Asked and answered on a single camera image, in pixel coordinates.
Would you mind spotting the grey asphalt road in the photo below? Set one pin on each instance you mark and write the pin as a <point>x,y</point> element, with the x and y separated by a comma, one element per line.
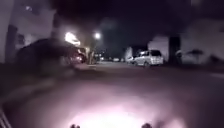
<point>126,90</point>

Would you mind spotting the street lamp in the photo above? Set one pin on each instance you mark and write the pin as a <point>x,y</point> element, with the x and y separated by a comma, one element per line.
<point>97,35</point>

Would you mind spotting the white van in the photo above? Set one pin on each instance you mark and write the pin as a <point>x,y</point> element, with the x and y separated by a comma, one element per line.
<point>150,57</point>

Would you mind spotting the white building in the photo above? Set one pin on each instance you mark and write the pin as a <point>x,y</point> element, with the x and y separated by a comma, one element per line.
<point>160,43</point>

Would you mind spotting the dark parked car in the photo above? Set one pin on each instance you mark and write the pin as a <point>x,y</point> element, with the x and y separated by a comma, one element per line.
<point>46,53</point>

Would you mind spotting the pale building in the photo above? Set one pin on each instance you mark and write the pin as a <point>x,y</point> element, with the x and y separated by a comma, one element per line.
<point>30,23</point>

